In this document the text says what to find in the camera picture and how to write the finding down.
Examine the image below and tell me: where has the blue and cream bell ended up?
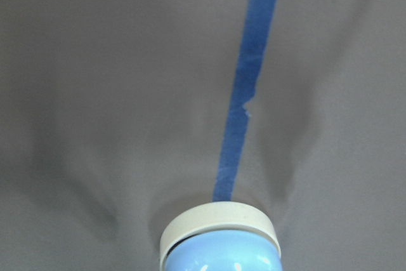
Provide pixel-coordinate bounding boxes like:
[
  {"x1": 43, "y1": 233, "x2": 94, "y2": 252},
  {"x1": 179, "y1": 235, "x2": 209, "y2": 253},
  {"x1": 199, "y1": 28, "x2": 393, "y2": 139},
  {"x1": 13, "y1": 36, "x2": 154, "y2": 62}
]
[{"x1": 159, "y1": 201, "x2": 283, "y2": 270}]

